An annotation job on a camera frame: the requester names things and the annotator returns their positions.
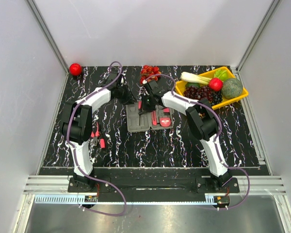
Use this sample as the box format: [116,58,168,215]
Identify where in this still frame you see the red hex key set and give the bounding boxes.
[161,108,170,116]

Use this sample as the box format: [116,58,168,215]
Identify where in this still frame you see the red utility knife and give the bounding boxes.
[151,111,157,126]

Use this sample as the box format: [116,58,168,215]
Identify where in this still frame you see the grey plastic tool case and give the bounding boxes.
[126,102,174,133]

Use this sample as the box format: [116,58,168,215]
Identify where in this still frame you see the red tape measure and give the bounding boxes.
[160,117,172,128]

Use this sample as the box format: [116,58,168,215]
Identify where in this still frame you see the red handled pliers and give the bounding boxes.
[91,122,100,147]

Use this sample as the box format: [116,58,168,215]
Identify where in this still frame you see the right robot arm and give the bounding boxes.
[142,80,232,192]

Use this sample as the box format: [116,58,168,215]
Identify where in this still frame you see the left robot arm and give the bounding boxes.
[61,71,137,192]

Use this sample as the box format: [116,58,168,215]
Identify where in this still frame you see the red cherry bunch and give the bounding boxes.
[140,65,161,85]

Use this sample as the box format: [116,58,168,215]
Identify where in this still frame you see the green avocado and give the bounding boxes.
[185,83,200,88]

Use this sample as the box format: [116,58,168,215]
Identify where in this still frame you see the white green leek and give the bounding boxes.
[180,72,211,85]

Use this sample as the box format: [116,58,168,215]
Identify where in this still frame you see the dark red grape bunch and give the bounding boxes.
[183,85,213,102]

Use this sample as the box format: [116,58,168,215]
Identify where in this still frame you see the red apple in corner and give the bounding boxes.
[69,63,82,76]

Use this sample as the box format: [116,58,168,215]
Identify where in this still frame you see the red apple in tray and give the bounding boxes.
[208,78,223,92]

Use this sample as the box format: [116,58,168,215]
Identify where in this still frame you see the black grape bunch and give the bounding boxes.
[210,91,223,106]

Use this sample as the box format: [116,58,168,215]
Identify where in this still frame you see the yellow plastic tray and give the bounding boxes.
[175,67,248,110]

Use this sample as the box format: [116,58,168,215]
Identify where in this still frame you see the green leafy vegetable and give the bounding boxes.
[213,69,229,82]

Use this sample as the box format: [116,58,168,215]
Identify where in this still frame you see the green cantaloupe melon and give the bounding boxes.
[221,78,243,99]

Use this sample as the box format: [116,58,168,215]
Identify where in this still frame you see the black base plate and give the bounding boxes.
[36,170,256,205]

